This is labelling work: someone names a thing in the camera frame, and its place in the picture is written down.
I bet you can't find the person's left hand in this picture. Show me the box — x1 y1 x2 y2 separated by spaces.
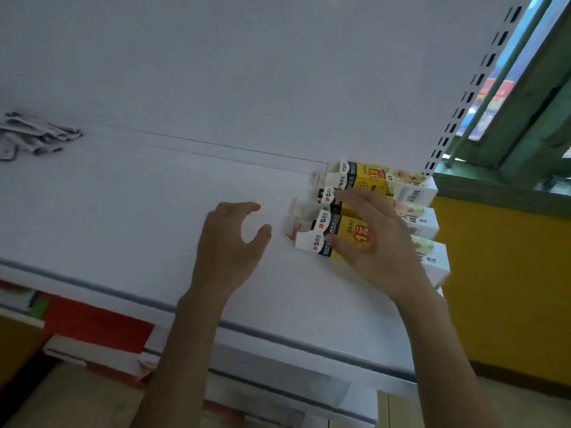
191 201 273 295

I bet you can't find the person's right hand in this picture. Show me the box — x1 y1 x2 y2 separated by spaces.
324 190 437 304

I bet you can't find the yellow white carton box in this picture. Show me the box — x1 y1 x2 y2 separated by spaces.
312 161 440 206
286 215 451 288
292 187 441 240

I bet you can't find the person's left forearm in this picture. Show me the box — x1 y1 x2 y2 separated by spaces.
131 284 231 428

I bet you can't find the person's right forearm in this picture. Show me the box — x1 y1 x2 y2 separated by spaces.
394 286 506 428

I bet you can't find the white metal shelf unit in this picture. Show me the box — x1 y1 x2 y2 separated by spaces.
0 0 523 428

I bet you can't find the white slotted shelf upright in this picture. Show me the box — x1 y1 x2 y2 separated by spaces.
423 0 523 176

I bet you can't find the red cardboard box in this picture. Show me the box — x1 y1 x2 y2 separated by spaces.
41 293 157 354

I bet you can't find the white red torn box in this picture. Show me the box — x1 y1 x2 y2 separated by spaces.
42 334 160 388

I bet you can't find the green window frame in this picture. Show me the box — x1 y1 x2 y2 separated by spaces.
434 0 571 219

